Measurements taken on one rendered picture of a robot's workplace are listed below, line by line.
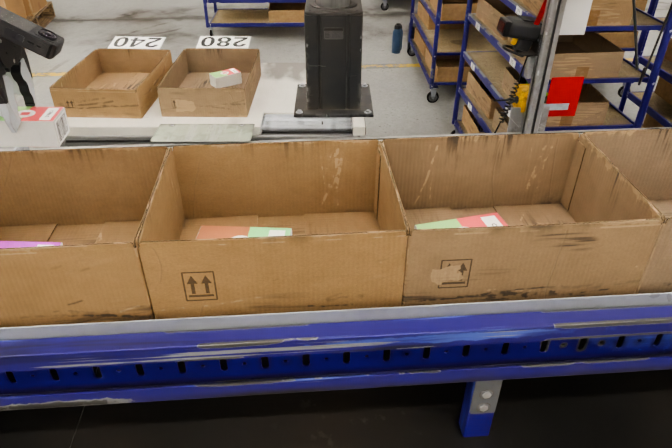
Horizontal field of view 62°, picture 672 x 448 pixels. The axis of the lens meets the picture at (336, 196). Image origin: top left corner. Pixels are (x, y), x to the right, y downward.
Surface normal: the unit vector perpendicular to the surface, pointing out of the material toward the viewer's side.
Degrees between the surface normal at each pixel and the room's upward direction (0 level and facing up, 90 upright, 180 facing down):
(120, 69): 88
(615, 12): 91
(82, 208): 89
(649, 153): 89
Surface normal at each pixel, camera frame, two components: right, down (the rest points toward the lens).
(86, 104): -0.04, 0.57
